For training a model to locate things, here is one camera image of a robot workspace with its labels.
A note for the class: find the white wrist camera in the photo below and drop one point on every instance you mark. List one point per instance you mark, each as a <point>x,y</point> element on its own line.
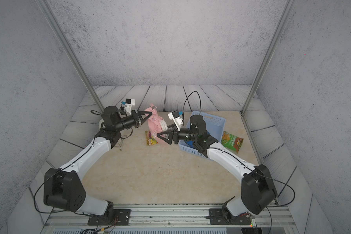
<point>177,118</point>
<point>127,106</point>

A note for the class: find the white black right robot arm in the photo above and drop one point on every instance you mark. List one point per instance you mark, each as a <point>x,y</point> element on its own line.
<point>257,185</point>

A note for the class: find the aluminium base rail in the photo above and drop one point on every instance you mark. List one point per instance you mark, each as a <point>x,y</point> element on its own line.
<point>195,218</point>

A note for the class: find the Fox's fruit candy bag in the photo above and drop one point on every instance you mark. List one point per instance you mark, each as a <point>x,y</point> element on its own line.
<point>150,140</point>

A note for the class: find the light blue plastic basket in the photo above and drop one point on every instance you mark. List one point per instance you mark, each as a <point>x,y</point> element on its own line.
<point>215,126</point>

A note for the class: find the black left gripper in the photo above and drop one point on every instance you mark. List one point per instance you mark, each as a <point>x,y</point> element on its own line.
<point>137,121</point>

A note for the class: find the aluminium right corner post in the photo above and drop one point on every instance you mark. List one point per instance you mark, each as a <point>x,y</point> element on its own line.
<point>289,6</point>

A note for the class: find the aluminium corner post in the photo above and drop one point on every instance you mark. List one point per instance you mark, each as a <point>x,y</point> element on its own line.
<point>289,6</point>
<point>53,23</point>

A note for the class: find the pink baseball cap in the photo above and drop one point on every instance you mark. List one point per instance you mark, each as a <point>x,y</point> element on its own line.
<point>156,123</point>

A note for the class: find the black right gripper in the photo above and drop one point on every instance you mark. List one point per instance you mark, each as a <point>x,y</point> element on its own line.
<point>175,136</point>

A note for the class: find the aluminium left corner post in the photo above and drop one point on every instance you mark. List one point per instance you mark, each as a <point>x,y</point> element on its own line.
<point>53,23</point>

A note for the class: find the white plate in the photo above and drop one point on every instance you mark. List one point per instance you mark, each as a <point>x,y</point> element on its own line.
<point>101,124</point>

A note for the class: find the blue baseball cap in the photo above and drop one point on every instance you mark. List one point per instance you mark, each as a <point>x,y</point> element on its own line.
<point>189,143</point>

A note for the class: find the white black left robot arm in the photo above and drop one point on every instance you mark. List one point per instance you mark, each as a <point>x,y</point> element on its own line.
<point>63,187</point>

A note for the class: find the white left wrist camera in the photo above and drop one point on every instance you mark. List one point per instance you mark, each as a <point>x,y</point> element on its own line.
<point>127,106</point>

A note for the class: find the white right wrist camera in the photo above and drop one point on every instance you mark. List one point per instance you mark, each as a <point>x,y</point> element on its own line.
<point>177,118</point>

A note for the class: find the green corn chips bag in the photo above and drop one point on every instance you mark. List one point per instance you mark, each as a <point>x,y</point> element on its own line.
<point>231,142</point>

